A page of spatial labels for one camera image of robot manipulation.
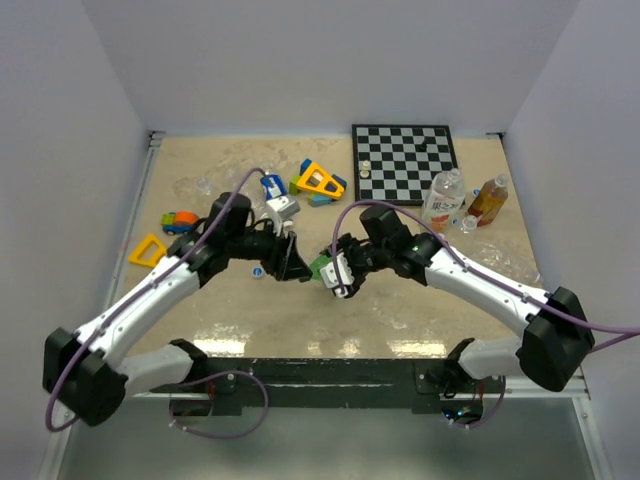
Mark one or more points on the clear fruit drink bottle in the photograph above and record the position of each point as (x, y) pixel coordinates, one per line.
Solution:
(443, 199)

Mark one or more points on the Pepsi label clear bottle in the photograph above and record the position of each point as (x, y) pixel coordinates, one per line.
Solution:
(273, 186)

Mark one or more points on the orange blue toy car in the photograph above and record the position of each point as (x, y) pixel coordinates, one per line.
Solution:
(180, 222)

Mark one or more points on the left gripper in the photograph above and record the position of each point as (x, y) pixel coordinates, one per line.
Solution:
(295, 266)

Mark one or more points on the clear bottle far left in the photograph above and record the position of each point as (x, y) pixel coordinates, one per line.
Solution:
(203, 186)

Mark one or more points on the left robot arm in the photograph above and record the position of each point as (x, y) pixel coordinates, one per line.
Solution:
(90, 371)

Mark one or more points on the black white chessboard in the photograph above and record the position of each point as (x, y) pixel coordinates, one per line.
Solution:
(400, 174)

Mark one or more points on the yellow triangle toy block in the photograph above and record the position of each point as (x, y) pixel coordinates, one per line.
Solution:
(317, 180)

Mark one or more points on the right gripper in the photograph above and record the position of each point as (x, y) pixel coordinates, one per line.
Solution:
(346, 245)

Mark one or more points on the green plastic bottle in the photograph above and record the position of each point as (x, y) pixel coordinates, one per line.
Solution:
(318, 267)

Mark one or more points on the brown tea bottle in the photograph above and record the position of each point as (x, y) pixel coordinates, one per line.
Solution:
(490, 199)

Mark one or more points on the black table edge rail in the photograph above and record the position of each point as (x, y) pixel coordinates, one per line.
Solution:
(226, 386)

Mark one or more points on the teal green toy block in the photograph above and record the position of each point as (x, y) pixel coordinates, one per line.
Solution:
(318, 200)

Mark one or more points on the yellow triangle toy frame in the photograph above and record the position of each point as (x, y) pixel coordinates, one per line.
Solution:
(148, 252)

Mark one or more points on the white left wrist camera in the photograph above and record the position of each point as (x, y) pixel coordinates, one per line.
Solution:
(282, 207)

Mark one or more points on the Pocari Sweat white cap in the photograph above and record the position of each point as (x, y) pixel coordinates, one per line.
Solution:
(257, 272)

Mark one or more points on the blue purple toy block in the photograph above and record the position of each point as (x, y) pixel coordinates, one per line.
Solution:
(340, 181)

